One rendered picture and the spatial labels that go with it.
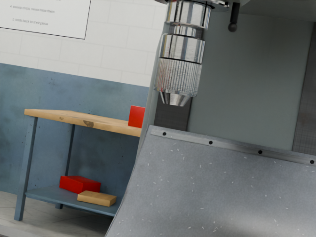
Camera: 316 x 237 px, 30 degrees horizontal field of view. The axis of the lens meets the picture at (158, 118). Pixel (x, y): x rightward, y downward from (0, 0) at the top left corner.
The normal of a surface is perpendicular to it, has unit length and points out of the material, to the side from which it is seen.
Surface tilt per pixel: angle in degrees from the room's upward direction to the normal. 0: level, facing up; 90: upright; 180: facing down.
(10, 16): 90
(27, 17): 90
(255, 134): 90
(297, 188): 63
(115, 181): 90
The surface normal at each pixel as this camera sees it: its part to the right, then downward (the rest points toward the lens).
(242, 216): -0.23, -0.43
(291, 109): -0.33, 0.00
